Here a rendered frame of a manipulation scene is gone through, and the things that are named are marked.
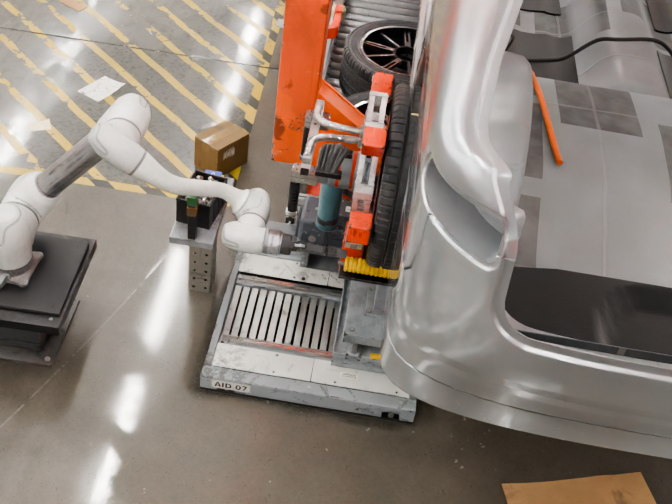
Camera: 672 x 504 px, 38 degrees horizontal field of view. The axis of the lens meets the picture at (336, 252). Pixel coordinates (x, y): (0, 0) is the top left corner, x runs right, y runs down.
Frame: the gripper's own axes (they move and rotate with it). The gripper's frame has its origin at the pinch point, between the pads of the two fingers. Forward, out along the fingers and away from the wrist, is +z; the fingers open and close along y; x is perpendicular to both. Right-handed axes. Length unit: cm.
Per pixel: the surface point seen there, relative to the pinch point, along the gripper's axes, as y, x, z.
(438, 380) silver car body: 75, -36, 34
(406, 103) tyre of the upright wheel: 25, 51, 15
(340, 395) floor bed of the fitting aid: -27, -51, 10
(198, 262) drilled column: -58, -9, -56
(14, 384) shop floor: -23, -67, -111
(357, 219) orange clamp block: 24.8, 10.2, 5.0
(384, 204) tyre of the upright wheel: 29.6, 16.0, 12.8
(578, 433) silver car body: 72, -44, 75
